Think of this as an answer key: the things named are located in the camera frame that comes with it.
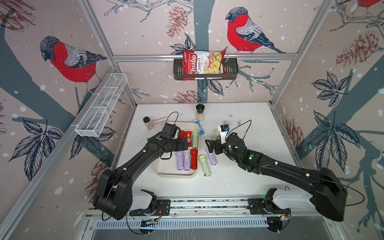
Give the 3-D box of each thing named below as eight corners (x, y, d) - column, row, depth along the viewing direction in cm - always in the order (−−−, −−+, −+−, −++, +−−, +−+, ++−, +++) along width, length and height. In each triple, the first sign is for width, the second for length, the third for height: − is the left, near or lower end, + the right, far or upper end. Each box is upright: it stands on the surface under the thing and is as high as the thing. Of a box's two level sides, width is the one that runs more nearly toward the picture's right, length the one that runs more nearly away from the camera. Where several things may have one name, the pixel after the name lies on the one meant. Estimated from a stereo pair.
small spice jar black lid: (146, 130, 107) (142, 121, 99) (147, 125, 110) (143, 116, 102) (153, 130, 107) (149, 121, 99) (154, 125, 110) (150, 116, 102)
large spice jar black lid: (195, 121, 110) (195, 111, 102) (195, 113, 115) (195, 103, 107) (204, 121, 110) (205, 111, 102) (204, 113, 115) (204, 103, 107)
